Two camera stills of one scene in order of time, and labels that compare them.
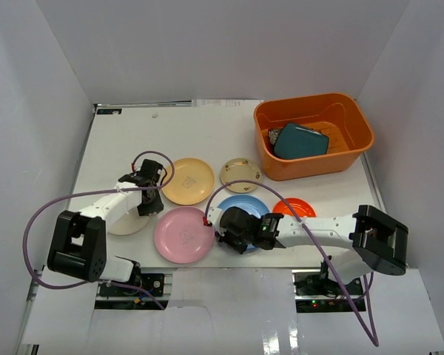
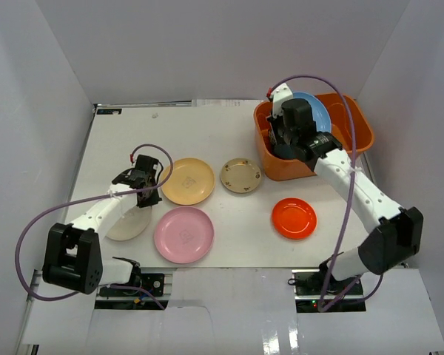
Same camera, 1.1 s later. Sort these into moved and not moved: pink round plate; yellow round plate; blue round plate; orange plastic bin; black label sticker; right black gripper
Moved: right black gripper; blue round plate
Not moved: orange plastic bin; black label sticker; pink round plate; yellow round plate
